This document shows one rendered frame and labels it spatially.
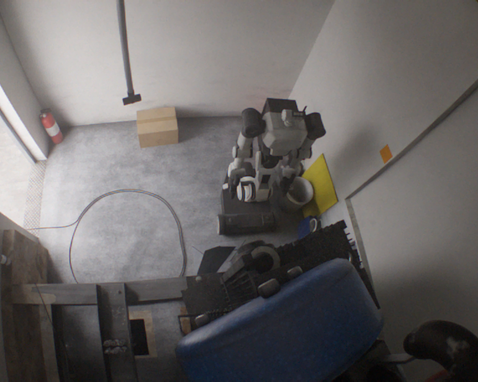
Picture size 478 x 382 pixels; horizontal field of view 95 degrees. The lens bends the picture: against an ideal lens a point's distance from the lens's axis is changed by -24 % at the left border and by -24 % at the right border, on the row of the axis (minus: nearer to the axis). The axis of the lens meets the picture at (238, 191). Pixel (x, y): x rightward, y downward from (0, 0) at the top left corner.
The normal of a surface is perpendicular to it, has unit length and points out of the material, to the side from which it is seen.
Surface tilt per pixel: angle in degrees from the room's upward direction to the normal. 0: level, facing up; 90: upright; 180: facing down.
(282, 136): 45
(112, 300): 0
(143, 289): 0
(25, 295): 0
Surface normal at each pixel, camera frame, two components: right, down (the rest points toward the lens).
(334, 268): 0.01, -0.99
